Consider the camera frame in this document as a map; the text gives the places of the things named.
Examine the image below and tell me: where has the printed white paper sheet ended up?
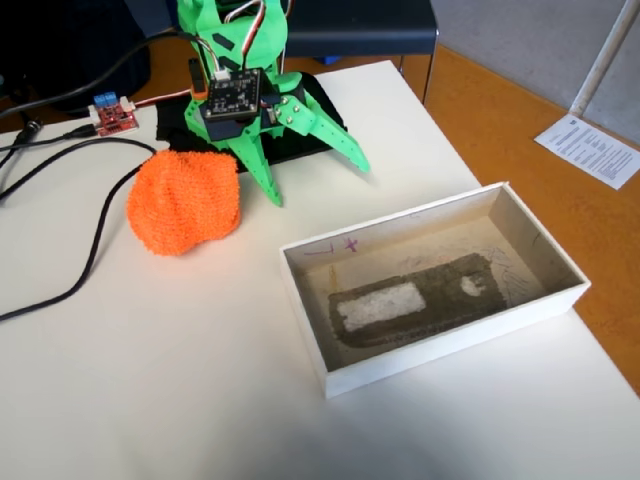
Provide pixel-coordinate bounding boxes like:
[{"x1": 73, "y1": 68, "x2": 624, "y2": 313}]
[{"x1": 533, "y1": 113, "x2": 640, "y2": 191}]

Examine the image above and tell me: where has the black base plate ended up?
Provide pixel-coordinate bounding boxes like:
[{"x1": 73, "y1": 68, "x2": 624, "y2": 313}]
[{"x1": 154, "y1": 72, "x2": 347, "y2": 167}]

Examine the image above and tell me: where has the dark blue chair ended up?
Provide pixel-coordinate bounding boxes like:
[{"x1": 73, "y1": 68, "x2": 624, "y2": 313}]
[{"x1": 279, "y1": 0, "x2": 439, "y2": 105}]

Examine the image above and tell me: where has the red white thin wire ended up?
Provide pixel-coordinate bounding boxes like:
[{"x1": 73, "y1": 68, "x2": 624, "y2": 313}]
[{"x1": 130, "y1": 87, "x2": 195, "y2": 109}]

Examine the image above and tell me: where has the orange knitted cloth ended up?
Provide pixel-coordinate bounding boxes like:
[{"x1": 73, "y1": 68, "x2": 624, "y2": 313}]
[{"x1": 125, "y1": 148, "x2": 243, "y2": 258}]

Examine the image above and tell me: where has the black wrist camera board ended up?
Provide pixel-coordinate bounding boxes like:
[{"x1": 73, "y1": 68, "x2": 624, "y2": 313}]
[{"x1": 203, "y1": 68, "x2": 265, "y2": 142}]

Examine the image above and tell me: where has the black power cable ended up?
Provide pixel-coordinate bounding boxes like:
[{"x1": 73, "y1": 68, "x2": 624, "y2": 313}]
[{"x1": 0, "y1": 32, "x2": 201, "y2": 121}]

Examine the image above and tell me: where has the red circuit board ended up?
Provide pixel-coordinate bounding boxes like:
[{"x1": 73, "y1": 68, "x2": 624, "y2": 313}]
[{"x1": 88, "y1": 91, "x2": 141, "y2": 138}]

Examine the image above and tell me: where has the white pole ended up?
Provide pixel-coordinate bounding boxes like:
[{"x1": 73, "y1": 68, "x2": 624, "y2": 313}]
[{"x1": 568, "y1": 0, "x2": 640, "y2": 118}]

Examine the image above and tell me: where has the green gripper black motor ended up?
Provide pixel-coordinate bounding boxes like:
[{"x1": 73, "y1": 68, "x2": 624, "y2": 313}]
[{"x1": 223, "y1": 72, "x2": 372, "y2": 208}]

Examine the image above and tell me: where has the thick black looping cable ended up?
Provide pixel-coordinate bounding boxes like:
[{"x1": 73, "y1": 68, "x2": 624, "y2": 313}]
[{"x1": 0, "y1": 138, "x2": 161, "y2": 322}]

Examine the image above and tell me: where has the black barrel plug cable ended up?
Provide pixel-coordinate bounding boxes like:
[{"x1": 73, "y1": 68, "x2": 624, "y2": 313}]
[{"x1": 0, "y1": 118, "x2": 45, "y2": 171}]

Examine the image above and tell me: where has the black usb cable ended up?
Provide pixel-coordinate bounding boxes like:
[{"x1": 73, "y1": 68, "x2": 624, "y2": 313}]
[{"x1": 0, "y1": 123, "x2": 97, "y2": 154}]

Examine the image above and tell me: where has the white rectangular box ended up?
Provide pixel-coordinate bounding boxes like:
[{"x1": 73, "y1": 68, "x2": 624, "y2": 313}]
[{"x1": 278, "y1": 182, "x2": 592, "y2": 400}]

